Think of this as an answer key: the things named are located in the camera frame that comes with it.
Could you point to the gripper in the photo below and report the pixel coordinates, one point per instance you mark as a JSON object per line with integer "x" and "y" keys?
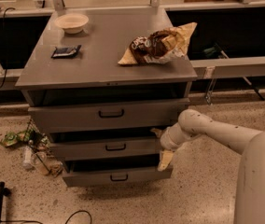
{"x": 167, "y": 141}

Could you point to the grey drawer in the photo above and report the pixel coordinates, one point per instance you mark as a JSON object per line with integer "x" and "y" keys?
{"x": 95, "y": 117}
{"x": 106, "y": 148}
{"x": 108, "y": 177}

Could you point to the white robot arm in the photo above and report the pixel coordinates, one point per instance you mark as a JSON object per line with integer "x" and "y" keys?
{"x": 249, "y": 143}

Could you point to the grey drawer cabinet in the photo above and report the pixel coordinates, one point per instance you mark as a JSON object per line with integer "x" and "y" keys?
{"x": 94, "y": 76}

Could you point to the grey bottom drawer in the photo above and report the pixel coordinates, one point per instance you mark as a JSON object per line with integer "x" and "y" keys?
{"x": 108, "y": 177}

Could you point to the grey top drawer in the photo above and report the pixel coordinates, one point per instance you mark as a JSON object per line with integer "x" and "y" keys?
{"x": 95, "y": 117}

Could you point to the brown yellow chip bag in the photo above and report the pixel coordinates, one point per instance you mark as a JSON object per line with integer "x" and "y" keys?
{"x": 162, "y": 46}

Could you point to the clear plastic cup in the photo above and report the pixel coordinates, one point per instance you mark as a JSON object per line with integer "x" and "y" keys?
{"x": 40, "y": 162}

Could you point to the dark blue snack packet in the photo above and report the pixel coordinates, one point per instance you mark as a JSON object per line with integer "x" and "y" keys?
{"x": 65, "y": 52}

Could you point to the white plastic bottle on floor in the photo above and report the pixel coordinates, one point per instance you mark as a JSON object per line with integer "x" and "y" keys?
{"x": 27, "y": 155}

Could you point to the beige paper bowl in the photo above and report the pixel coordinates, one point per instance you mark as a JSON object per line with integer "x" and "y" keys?
{"x": 72, "y": 23}

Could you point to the green snack bag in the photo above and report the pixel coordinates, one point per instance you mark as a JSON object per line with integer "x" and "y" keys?
{"x": 12, "y": 139}

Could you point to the grey metal rail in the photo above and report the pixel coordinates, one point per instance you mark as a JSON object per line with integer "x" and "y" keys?
{"x": 231, "y": 67}

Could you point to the green object behind rail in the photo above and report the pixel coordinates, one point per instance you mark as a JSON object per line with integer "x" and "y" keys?
{"x": 211, "y": 53}

